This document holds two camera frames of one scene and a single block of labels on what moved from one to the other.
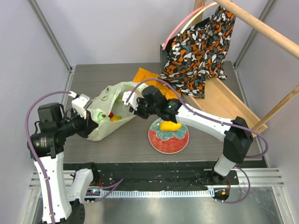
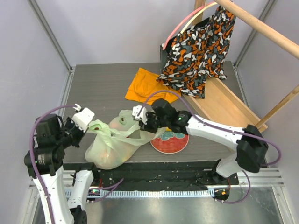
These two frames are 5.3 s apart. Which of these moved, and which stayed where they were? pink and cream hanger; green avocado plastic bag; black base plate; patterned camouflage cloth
Moved: green avocado plastic bag
Stayed: patterned camouflage cloth; black base plate; pink and cream hanger
